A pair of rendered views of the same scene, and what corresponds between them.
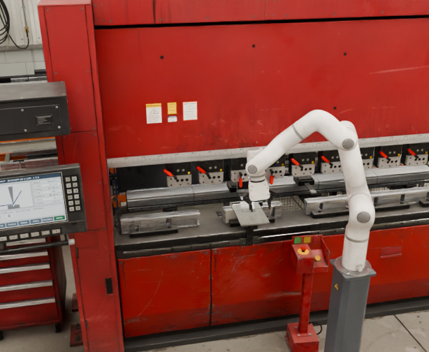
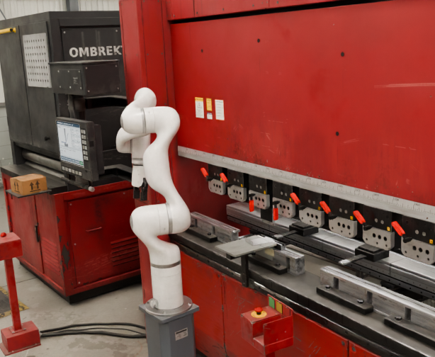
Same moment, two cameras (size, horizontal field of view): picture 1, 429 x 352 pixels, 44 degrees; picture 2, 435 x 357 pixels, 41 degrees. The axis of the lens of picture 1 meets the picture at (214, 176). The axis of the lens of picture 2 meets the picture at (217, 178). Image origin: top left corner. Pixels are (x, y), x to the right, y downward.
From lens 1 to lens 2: 3.41 m
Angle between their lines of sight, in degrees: 66
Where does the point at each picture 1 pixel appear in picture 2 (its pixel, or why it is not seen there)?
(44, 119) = (75, 80)
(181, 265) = (203, 278)
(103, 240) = not seen: hidden behind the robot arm
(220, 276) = (229, 313)
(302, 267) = (244, 330)
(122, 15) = (178, 10)
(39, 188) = (73, 134)
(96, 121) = not seen: hidden behind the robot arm
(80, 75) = (134, 58)
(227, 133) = (244, 142)
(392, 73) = (406, 90)
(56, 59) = (125, 43)
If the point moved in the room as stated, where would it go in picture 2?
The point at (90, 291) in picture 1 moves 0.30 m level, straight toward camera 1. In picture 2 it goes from (144, 262) to (103, 274)
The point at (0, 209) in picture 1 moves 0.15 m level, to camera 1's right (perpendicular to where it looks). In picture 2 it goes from (62, 144) to (65, 148)
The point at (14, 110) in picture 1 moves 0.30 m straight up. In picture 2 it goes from (66, 70) to (61, 20)
